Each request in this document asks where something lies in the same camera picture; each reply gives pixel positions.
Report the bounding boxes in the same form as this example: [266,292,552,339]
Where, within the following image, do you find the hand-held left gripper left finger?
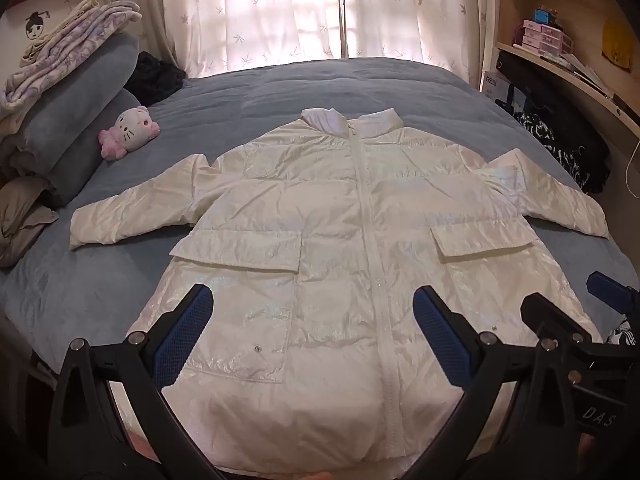
[47,284,226,480]

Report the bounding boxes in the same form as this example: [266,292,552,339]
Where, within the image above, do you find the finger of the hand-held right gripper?
[520,292,601,356]
[586,271,640,322]

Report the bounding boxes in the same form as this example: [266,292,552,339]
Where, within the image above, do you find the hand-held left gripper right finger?
[400,286,583,480]

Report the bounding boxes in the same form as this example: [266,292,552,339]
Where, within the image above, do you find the white shiny puffer jacket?
[69,106,610,474]

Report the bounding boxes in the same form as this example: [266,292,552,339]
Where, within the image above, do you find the black white patterned cloth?
[514,110,602,194]

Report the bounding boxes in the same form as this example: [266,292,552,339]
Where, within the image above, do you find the beige crumpled cloth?
[0,176,60,268]

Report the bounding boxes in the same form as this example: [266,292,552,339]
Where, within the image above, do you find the grey-blue pillow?
[45,89,144,208]

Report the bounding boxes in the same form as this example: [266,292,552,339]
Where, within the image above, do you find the black fabric bag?
[495,52,612,194]

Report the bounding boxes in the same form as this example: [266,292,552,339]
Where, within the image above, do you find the pink white cat plush toy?
[97,105,161,162]

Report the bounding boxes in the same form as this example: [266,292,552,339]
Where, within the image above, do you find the white cardboard box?
[480,71,517,109]

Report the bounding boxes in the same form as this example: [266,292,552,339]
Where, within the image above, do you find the black crumpled cloth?
[131,51,189,107]

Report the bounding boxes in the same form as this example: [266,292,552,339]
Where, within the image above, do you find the stack of pink boxes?
[520,19,574,57]

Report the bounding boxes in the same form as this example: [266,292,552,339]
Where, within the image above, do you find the stack of folded grey blankets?
[15,34,141,153]

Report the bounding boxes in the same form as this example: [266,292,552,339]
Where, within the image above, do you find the grey-blue fleece bed blanket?
[0,57,640,411]

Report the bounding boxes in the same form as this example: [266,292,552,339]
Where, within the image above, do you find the purple floral folded blanket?
[0,0,144,109]

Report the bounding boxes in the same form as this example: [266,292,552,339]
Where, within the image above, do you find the white leaf print curtain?
[115,0,348,79]
[344,0,497,84]

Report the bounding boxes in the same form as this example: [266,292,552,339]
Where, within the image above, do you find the cartoon face wall poster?
[0,0,104,77]

